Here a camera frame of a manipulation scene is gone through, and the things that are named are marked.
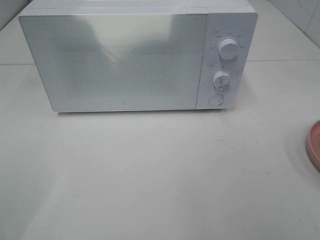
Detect round door release button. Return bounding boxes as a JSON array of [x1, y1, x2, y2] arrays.
[[208, 94, 224, 106]]

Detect white microwave door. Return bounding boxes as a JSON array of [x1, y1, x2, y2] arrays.
[[19, 14, 208, 112]]

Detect pink plate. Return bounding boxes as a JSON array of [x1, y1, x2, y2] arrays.
[[306, 120, 320, 172]]

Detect lower white timer knob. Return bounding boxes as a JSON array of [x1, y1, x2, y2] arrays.
[[212, 70, 232, 88]]

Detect white microwave oven body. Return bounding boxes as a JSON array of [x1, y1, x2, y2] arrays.
[[19, 0, 258, 110]]

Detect upper white power knob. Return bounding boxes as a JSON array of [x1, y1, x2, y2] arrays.
[[217, 37, 239, 60]]

